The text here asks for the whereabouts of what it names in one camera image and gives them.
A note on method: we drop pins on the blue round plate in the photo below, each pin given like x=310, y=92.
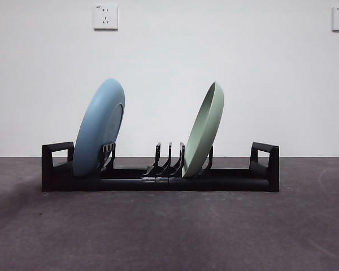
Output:
x=96, y=130

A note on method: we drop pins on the black plastic plate rack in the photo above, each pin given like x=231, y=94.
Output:
x=228, y=182

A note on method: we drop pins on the green round plate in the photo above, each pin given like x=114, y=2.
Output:
x=203, y=135

